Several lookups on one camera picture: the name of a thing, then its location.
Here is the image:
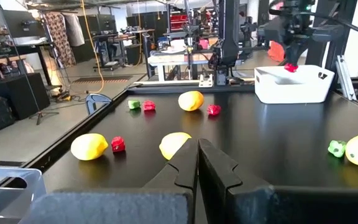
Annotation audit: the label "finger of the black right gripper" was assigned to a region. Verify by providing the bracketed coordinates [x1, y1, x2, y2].
[294, 42, 309, 65]
[286, 43, 295, 65]

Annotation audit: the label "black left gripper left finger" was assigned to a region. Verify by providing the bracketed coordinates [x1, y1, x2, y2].
[20, 138, 198, 224]

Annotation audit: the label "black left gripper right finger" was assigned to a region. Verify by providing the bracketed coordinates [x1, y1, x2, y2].
[198, 138, 358, 224]

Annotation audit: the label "orange object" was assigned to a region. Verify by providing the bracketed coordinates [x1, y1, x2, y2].
[267, 40, 287, 63]

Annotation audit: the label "white plastic basket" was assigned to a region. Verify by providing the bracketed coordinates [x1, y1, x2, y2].
[254, 64, 336, 105]

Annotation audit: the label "white workbench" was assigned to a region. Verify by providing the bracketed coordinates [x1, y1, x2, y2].
[147, 49, 217, 85]

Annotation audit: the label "red storage bins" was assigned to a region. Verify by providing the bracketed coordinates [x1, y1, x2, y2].
[169, 12, 188, 32]

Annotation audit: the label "black rolling desk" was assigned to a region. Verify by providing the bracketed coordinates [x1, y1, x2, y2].
[92, 32, 136, 71]

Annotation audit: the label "black tripod stand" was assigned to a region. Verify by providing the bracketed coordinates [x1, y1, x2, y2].
[26, 71, 60, 126]

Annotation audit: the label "grey translucent plastic basket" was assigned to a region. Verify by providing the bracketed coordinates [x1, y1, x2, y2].
[0, 167, 47, 224]

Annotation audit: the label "grey hanging cloth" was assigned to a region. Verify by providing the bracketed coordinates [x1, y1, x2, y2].
[62, 12, 86, 47]

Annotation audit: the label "black box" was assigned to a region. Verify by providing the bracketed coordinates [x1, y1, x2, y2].
[0, 72, 51, 121]

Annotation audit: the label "patterned hanging cloth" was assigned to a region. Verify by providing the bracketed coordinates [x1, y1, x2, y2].
[44, 11, 77, 68]

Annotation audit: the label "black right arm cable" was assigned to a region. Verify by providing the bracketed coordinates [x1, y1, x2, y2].
[267, 6, 358, 35]

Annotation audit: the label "silver metal bracket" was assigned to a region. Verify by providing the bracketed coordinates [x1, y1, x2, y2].
[334, 55, 358, 101]

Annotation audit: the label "white mounting bracket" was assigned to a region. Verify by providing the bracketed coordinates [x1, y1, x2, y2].
[198, 73, 214, 88]

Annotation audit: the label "black metal table frame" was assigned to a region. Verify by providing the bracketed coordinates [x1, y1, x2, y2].
[0, 0, 358, 187]

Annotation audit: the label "metal clamp handle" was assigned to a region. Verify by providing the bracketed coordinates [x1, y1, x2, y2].
[85, 93, 113, 116]

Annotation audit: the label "yellow hanging cable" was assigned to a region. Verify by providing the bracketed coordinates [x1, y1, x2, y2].
[79, 0, 106, 95]

